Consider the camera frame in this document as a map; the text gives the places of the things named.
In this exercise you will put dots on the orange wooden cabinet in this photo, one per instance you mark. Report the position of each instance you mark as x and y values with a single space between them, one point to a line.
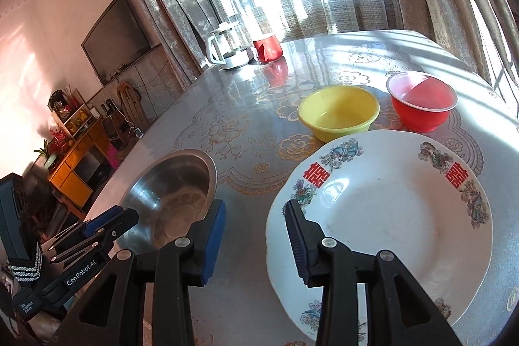
77 167

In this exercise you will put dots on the white charger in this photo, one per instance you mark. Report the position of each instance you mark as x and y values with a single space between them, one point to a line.
139 133

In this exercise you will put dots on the wall television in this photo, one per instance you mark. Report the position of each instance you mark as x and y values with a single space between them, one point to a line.
117 38

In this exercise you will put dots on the red plastic bowl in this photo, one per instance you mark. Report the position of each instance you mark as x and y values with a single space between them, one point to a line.
421 107

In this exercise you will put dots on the yellow plastic bowl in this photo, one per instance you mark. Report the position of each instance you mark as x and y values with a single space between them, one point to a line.
336 113

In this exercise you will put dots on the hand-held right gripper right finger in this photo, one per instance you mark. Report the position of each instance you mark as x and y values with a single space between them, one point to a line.
298 240

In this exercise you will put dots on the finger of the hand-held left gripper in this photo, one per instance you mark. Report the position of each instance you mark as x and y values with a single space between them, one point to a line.
103 217
121 222

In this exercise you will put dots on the small display shelf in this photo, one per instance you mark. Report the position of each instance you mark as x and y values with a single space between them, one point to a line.
75 115

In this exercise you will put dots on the red cup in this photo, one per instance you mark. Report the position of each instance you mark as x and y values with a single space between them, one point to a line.
268 50

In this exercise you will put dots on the potted plant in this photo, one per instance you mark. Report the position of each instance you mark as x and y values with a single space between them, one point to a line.
46 157

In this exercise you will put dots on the stainless steel bowl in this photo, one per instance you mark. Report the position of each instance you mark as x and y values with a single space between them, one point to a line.
170 192

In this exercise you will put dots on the lace table cloth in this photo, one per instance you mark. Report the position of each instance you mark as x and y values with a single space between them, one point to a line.
243 135

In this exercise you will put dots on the large white patterned plate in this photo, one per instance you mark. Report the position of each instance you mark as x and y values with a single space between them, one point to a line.
385 216

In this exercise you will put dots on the glass electric kettle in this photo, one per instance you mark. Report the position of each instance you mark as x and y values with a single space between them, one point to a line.
229 46

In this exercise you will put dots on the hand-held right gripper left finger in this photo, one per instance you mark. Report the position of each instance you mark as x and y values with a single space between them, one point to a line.
213 240

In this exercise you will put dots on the wooden rack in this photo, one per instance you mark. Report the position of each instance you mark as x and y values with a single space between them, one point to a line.
129 102

